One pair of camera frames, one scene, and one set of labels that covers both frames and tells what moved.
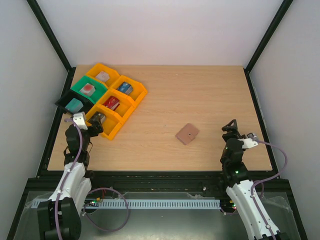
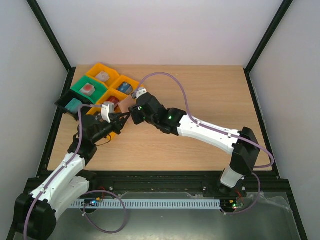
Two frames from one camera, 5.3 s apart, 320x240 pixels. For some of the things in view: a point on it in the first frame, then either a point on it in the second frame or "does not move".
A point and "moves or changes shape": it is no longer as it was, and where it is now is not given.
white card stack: (103, 76) does not move
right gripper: (230, 134) to (135, 115)
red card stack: (112, 103) does not move
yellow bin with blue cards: (138, 89) does not move
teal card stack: (74, 105) does not move
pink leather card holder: (187, 133) moves or changes shape
